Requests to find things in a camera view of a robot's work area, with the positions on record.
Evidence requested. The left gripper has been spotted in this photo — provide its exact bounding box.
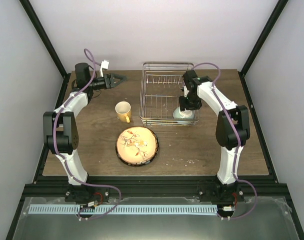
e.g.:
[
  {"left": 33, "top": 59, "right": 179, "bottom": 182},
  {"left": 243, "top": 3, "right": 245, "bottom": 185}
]
[{"left": 87, "top": 73, "right": 126, "bottom": 91}]

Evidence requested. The celadon green bowl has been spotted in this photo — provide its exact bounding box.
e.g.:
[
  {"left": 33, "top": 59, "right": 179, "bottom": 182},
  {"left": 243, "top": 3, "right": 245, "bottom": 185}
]
[{"left": 173, "top": 107, "right": 194, "bottom": 125}]

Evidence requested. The yellow mug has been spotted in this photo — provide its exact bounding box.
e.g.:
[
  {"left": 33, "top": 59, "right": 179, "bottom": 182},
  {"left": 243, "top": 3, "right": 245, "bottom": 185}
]
[{"left": 115, "top": 101, "right": 131, "bottom": 123}]

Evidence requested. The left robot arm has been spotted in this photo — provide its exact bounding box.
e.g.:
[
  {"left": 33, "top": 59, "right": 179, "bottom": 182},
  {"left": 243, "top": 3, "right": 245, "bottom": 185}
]
[{"left": 43, "top": 60, "right": 127, "bottom": 202}]

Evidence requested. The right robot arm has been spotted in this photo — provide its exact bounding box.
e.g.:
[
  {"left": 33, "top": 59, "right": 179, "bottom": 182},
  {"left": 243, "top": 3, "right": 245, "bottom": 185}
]
[{"left": 173, "top": 70, "right": 250, "bottom": 202}]

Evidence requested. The dark checkered rim plate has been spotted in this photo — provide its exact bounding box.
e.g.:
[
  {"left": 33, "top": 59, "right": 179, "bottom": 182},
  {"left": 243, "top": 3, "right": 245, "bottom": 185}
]
[{"left": 115, "top": 127, "right": 160, "bottom": 167}]

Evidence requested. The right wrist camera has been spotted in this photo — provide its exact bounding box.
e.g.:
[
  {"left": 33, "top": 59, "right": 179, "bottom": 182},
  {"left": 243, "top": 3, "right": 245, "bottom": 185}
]
[{"left": 181, "top": 85, "right": 189, "bottom": 98}]

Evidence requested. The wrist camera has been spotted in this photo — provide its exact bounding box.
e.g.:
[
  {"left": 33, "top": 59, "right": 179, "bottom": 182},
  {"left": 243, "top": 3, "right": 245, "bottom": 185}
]
[
  {"left": 99, "top": 60, "right": 109, "bottom": 77},
  {"left": 181, "top": 85, "right": 189, "bottom": 98}
]

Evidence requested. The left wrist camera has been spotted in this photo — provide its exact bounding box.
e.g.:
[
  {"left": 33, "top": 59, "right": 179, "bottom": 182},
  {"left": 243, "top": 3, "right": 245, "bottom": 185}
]
[{"left": 99, "top": 60, "right": 109, "bottom": 77}]

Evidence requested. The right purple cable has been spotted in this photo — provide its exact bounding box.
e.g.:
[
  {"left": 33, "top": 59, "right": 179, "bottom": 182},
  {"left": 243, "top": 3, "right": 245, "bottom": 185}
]
[{"left": 190, "top": 62, "right": 258, "bottom": 221}]

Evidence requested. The wire dish rack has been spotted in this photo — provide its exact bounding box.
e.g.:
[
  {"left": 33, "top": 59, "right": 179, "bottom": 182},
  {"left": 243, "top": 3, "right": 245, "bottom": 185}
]
[{"left": 139, "top": 61, "right": 200, "bottom": 126}]

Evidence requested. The right black frame post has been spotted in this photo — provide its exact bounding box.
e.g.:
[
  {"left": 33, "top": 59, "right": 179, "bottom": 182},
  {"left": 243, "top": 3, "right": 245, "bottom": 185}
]
[{"left": 240, "top": 0, "right": 288, "bottom": 76}]

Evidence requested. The black frame post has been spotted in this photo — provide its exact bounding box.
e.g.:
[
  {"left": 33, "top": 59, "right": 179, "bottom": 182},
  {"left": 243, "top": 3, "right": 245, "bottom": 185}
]
[
  {"left": 240, "top": 0, "right": 288, "bottom": 76},
  {"left": 19, "top": 0, "right": 67, "bottom": 77}
]

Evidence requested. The left black frame post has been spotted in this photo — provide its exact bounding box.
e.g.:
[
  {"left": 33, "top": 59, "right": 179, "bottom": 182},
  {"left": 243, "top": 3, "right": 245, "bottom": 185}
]
[{"left": 19, "top": 0, "right": 67, "bottom": 77}]

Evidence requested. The light blue slotted cable duct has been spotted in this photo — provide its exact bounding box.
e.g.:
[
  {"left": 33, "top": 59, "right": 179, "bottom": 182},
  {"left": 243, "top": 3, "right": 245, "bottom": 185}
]
[{"left": 28, "top": 204, "right": 217, "bottom": 216}]

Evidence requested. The black aluminium frame rail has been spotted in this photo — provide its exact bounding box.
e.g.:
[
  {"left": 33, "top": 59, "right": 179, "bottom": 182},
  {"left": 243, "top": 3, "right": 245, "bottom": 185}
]
[{"left": 21, "top": 175, "right": 290, "bottom": 203}]

